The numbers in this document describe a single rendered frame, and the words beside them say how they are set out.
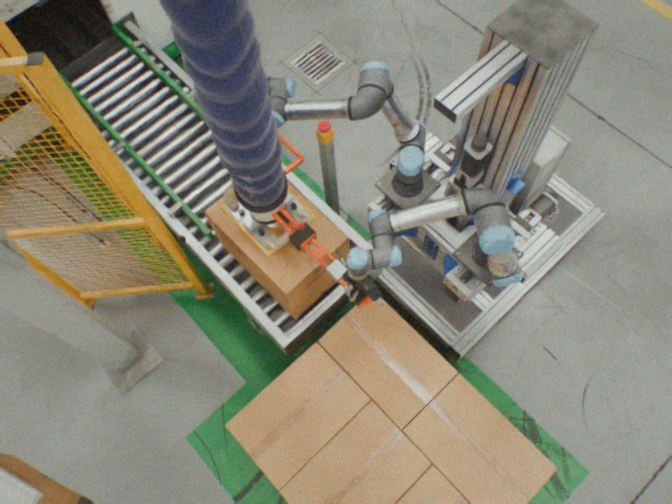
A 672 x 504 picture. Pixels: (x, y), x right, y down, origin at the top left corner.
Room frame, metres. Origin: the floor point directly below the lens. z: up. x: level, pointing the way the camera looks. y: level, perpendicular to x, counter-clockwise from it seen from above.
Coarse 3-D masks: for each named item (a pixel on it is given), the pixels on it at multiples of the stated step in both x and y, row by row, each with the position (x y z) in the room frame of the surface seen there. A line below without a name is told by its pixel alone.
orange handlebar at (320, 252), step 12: (288, 144) 1.55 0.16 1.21; (300, 156) 1.48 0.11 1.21; (288, 168) 1.42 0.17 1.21; (276, 216) 1.19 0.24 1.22; (288, 216) 1.19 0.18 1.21; (288, 228) 1.13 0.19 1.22; (312, 240) 1.06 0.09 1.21; (312, 252) 1.00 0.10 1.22; (324, 252) 1.00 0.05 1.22; (324, 264) 0.94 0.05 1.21
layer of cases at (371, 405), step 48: (336, 336) 0.82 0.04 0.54; (384, 336) 0.79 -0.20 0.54; (288, 384) 0.61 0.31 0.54; (336, 384) 0.58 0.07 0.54; (384, 384) 0.56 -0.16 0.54; (432, 384) 0.53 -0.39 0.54; (240, 432) 0.41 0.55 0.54; (288, 432) 0.38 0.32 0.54; (336, 432) 0.36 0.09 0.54; (384, 432) 0.33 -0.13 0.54; (432, 432) 0.31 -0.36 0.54; (480, 432) 0.29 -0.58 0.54; (288, 480) 0.17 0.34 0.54; (336, 480) 0.15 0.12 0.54; (384, 480) 0.12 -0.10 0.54; (432, 480) 0.10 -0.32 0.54; (480, 480) 0.08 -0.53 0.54; (528, 480) 0.06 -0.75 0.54
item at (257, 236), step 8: (224, 208) 1.32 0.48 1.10; (240, 208) 1.31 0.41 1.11; (232, 216) 1.28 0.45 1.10; (240, 216) 1.27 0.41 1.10; (240, 224) 1.23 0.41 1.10; (248, 232) 1.19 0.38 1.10; (256, 232) 1.18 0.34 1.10; (264, 232) 1.17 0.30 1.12; (272, 232) 1.18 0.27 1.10; (256, 240) 1.15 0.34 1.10; (264, 248) 1.10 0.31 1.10
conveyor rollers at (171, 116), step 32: (128, 64) 2.76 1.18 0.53; (160, 64) 2.71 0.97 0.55; (96, 96) 2.52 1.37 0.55; (160, 96) 2.47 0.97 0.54; (128, 128) 2.25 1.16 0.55; (160, 128) 2.24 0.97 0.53; (192, 128) 2.19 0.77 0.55; (128, 160) 2.02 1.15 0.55; (160, 160) 2.01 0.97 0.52; (192, 160) 1.97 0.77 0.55; (160, 192) 1.79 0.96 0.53; (192, 192) 1.76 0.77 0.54
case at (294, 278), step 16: (208, 208) 1.42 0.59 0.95; (224, 224) 1.32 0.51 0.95; (272, 224) 1.29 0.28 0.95; (320, 224) 1.26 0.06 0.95; (224, 240) 1.33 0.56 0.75; (240, 240) 1.23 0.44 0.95; (320, 240) 1.18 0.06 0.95; (336, 240) 1.17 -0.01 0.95; (240, 256) 1.23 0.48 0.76; (256, 256) 1.13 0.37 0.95; (272, 256) 1.12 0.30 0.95; (288, 256) 1.11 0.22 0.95; (304, 256) 1.11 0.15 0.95; (336, 256) 1.12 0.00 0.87; (256, 272) 1.13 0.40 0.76; (272, 272) 1.04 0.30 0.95; (288, 272) 1.03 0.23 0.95; (304, 272) 1.03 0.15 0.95; (320, 272) 1.05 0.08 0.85; (272, 288) 1.04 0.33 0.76; (288, 288) 0.96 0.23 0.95; (304, 288) 0.99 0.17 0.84; (320, 288) 1.04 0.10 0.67; (288, 304) 0.94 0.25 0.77; (304, 304) 0.97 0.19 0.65
